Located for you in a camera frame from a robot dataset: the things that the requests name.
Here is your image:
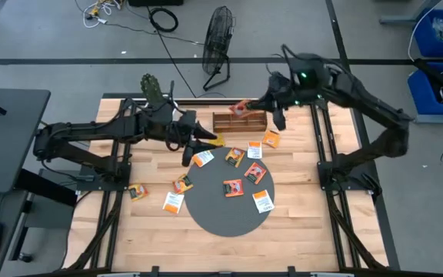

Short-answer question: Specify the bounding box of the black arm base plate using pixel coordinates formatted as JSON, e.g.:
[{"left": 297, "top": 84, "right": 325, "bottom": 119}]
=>
[
  {"left": 75, "top": 161, "right": 132, "bottom": 192},
  {"left": 317, "top": 160, "right": 375, "bottom": 192}
]

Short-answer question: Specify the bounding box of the grey metal stand foot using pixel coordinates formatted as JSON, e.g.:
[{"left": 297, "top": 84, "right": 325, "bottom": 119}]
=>
[{"left": 378, "top": 0, "right": 443, "bottom": 26}]

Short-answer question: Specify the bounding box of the green cactus in white pot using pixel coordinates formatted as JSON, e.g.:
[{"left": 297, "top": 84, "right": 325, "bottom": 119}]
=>
[{"left": 140, "top": 72, "right": 179, "bottom": 121}]

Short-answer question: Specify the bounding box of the coiled black cable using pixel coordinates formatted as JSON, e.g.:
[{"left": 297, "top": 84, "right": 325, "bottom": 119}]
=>
[{"left": 148, "top": 6, "right": 180, "bottom": 33}]

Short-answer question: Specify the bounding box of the white yellow cable bundle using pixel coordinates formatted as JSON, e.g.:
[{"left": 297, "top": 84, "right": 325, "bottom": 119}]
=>
[{"left": 74, "top": 0, "right": 125, "bottom": 29}]

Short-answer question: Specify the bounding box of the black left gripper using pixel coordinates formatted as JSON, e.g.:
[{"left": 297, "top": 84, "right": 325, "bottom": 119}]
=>
[{"left": 172, "top": 110, "right": 218, "bottom": 168}]

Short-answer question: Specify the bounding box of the blue plastic bin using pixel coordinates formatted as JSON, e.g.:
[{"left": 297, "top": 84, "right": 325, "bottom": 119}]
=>
[
  {"left": 407, "top": 61, "right": 443, "bottom": 115},
  {"left": 413, "top": 8, "right": 443, "bottom": 58}
]

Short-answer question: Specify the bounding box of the orange black tea packet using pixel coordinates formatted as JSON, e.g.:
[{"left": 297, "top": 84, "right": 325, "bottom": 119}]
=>
[
  {"left": 225, "top": 147, "right": 246, "bottom": 169},
  {"left": 172, "top": 173, "right": 195, "bottom": 195},
  {"left": 128, "top": 183, "right": 150, "bottom": 202}
]

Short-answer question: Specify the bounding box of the black table edge rail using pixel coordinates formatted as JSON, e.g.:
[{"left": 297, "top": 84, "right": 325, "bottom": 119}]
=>
[{"left": 101, "top": 92, "right": 325, "bottom": 107}]

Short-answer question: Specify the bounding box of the thin black floor cable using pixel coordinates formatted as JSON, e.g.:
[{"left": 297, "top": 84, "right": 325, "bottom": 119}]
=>
[{"left": 102, "top": 21, "right": 206, "bottom": 46}]

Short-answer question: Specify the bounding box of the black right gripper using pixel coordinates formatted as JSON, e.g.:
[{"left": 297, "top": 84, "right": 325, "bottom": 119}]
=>
[{"left": 247, "top": 72, "right": 296, "bottom": 132}]

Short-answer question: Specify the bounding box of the wooden tea organizer box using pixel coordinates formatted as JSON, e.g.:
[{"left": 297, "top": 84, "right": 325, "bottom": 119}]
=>
[{"left": 212, "top": 110, "right": 268, "bottom": 134}]

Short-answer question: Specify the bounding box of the plain orange tea packet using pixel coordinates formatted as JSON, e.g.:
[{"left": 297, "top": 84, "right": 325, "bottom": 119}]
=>
[{"left": 261, "top": 129, "right": 281, "bottom": 149}]

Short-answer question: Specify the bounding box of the black diagonal bar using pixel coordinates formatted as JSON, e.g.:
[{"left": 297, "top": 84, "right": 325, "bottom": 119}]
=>
[{"left": 413, "top": 57, "right": 443, "bottom": 100}]

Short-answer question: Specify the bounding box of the black desk crossbar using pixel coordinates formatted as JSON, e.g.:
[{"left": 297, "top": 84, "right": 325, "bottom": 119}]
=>
[{"left": 13, "top": 168, "right": 78, "bottom": 208}]

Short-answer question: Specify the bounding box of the grey round mat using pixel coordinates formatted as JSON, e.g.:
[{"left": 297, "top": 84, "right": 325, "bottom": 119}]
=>
[{"left": 184, "top": 146, "right": 276, "bottom": 238}]

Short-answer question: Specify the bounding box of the red tea packet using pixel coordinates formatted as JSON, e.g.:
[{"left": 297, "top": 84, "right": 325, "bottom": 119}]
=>
[
  {"left": 228, "top": 98, "right": 259, "bottom": 118},
  {"left": 243, "top": 162, "right": 268, "bottom": 185},
  {"left": 222, "top": 179, "right": 245, "bottom": 199}
]

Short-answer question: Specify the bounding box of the yellow tea packet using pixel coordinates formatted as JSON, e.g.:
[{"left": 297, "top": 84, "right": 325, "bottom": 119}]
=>
[{"left": 208, "top": 133, "right": 226, "bottom": 149}]

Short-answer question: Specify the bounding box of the black floor fan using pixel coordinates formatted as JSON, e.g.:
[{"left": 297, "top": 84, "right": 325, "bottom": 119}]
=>
[{"left": 201, "top": 5, "right": 237, "bottom": 92}]

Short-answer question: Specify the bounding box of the black computer box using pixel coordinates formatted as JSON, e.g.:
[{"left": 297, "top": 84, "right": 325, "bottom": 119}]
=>
[{"left": 128, "top": 0, "right": 185, "bottom": 7}]

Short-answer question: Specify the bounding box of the long black floor cable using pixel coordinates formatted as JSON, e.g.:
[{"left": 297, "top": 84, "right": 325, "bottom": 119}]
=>
[{"left": 154, "top": 29, "right": 199, "bottom": 99}]

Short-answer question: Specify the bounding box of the black cable clump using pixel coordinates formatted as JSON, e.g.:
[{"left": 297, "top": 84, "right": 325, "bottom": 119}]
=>
[{"left": 359, "top": 172, "right": 384, "bottom": 203}]

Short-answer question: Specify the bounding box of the white orange tea packet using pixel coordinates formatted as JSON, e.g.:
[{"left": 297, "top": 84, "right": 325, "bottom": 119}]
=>
[
  {"left": 251, "top": 189, "right": 275, "bottom": 214},
  {"left": 246, "top": 141, "right": 263, "bottom": 160},
  {"left": 162, "top": 192, "right": 185, "bottom": 215},
  {"left": 192, "top": 149, "right": 215, "bottom": 169}
]

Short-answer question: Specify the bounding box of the dark desk top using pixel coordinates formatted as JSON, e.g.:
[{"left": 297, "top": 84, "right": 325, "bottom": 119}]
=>
[{"left": 0, "top": 85, "right": 52, "bottom": 193}]

